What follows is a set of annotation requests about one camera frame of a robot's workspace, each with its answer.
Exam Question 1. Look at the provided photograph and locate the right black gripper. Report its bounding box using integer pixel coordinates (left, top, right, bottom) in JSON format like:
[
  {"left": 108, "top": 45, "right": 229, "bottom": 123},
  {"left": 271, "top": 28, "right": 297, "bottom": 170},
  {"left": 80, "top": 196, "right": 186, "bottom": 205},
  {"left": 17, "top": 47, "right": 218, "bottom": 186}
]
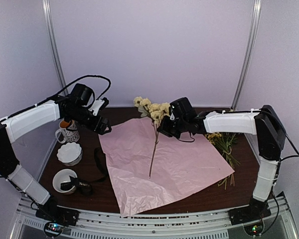
[{"left": 158, "top": 115, "right": 188, "bottom": 138}]

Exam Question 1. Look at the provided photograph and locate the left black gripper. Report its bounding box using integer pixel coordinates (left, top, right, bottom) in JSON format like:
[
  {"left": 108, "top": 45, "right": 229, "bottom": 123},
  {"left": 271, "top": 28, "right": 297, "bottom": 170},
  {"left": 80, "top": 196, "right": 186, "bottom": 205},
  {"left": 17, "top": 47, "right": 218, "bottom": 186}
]
[{"left": 67, "top": 106, "right": 112, "bottom": 135}]

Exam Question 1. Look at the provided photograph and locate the cream rose flower stem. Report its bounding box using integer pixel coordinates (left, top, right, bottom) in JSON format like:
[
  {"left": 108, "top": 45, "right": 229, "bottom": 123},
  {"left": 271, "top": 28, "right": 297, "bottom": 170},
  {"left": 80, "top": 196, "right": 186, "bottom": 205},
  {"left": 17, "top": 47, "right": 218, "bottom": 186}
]
[{"left": 133, "top": 96, "right": 170, "bottom": 178}]

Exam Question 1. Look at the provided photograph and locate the purple pink wrapping paper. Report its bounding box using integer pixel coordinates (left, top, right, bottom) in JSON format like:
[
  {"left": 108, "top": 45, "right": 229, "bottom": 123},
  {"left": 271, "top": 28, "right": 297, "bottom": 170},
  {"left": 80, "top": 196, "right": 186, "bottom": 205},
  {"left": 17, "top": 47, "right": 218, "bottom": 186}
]
[{"left": 100, "top": 118, "right": 233, "bottom": 217}]

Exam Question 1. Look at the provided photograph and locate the small yellow daisy bunch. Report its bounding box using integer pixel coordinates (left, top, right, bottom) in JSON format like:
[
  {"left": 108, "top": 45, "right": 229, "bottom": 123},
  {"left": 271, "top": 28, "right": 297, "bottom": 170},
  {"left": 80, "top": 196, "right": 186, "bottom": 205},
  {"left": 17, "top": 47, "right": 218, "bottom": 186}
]
[{"left": 204, "top": 132, "right": 240, "bottom": 190}]

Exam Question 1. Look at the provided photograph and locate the pink rose flower stem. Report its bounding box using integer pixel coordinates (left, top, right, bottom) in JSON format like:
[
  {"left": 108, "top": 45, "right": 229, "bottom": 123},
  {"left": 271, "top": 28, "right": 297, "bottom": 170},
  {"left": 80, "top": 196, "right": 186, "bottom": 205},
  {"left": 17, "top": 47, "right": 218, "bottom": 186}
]
[{"left": 221, "top": 132, "right": 238, "bottom": 150}]

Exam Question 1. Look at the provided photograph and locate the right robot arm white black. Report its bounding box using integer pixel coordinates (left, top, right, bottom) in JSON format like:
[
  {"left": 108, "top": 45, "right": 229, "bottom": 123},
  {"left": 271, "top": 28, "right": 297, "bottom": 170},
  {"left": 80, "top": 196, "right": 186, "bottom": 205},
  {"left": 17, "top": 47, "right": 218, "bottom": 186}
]
[{"left": 158, "top": 97, "right": 287, "bottom": 220}]

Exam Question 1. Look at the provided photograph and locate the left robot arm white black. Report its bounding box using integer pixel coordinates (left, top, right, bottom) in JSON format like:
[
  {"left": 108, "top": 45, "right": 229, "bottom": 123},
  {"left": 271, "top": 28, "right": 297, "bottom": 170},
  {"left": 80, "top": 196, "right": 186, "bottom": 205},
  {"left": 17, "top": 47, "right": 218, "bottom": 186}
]
[{"left": 0, "top": 84, "right": 112, "bottom": 221}]

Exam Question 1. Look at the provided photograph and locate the patterned white mug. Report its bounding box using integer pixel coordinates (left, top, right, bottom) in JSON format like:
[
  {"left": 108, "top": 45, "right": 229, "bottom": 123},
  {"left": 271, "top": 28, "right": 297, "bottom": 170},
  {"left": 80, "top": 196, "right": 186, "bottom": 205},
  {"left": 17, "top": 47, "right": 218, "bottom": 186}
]
[{"left": 55, "top": 120, "right": 80, "bottom": 144}]

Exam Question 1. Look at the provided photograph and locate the white scalloped bowl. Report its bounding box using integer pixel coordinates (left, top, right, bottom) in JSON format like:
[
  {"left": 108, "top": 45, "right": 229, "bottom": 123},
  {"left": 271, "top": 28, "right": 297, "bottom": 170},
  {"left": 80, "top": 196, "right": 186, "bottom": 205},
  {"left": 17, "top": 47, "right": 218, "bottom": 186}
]
[{"left": 57, "top": 142, "right": 83, "bottom": 166}]

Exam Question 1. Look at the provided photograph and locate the black printed ribbon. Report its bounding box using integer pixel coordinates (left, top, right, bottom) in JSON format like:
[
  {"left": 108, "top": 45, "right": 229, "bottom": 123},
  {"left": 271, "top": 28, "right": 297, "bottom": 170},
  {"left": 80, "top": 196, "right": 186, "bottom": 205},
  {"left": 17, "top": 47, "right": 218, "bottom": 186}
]
[{"left": 71, "top": 147, "right": 109, "bottom": 196}]

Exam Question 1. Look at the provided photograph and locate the white round bowl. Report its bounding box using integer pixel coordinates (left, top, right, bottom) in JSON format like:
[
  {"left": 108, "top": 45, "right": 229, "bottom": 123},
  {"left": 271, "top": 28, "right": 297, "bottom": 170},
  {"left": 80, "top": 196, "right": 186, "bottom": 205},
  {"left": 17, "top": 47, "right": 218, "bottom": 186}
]
[{"left": 52, "top": 169, "right": 77, "bottom": 195}]

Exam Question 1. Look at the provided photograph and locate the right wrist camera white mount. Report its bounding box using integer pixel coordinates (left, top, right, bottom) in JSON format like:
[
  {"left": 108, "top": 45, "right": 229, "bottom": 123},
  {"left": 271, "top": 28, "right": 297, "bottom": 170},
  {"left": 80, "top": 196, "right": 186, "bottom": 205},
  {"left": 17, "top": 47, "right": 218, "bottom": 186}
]
[{"left": 170, "top": 110, "right": 175, "bottom": 121}]

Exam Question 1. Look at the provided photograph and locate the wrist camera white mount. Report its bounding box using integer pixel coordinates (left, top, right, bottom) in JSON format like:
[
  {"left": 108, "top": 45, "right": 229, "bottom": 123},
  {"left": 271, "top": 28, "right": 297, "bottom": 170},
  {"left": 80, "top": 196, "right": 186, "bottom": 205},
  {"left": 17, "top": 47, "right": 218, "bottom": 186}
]
[
  {"left": 170, "top": 110, "right": 175, "bottom": 121},
  {"left": 88, "top": 97, "right": 109, "bottom": 116}
]

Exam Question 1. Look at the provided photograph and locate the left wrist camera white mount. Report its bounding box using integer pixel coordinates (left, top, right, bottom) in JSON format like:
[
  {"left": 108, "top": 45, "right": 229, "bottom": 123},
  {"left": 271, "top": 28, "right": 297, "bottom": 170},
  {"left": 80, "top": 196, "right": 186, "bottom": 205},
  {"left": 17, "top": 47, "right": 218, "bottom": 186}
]
[{"left": 88, "top": 97, "right": 109, "bottom": 116}]

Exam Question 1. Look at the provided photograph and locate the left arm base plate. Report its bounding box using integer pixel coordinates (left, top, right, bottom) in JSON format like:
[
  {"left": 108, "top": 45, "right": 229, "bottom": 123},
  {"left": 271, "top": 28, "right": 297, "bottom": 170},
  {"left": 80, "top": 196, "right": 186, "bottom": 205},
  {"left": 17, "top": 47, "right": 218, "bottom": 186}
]
[{"left": 35, "top": 207, "right": 79, "bottom": 226}]

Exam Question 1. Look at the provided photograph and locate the aluminium front rail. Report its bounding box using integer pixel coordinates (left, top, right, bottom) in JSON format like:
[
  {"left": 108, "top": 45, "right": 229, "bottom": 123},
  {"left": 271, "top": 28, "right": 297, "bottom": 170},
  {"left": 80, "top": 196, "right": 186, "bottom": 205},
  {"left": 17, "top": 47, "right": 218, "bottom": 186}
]
[{"left": 16, "top": 191, "right": 296, "bottom": 239}]

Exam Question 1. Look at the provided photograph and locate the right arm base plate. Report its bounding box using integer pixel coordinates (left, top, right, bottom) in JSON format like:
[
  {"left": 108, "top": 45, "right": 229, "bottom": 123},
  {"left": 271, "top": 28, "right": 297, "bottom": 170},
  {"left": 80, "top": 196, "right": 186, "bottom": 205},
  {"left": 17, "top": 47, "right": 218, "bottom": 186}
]
[{"left": 228, "top": 206, "right": 271, "bottom": 225}]

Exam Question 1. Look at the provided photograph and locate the left aluminium corner post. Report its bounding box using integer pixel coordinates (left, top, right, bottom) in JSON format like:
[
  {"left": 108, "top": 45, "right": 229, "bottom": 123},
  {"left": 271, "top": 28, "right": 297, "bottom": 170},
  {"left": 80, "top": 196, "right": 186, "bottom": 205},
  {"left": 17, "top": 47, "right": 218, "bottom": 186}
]
[{"left": 42, "top": 0, "right": 65, "bottom": 88}]

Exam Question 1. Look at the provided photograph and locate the aluminium corner post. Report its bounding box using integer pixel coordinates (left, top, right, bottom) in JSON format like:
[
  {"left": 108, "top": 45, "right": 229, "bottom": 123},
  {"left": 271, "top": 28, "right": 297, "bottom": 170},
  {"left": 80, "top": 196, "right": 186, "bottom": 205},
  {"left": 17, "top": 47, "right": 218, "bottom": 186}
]
[
  {"left": 231, "top": 0, "right": 262, "bottom": 110},
  {"left": 42, "top": 0, "right": 65, "bottom": 88}
]

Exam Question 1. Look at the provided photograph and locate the right aluminium corner post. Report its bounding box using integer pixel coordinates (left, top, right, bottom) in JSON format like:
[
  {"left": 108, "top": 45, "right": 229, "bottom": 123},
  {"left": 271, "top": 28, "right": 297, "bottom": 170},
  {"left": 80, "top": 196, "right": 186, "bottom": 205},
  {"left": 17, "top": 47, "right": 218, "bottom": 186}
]
[{"left": 231, "top": 0, "right": 262, "bottom": 110}]

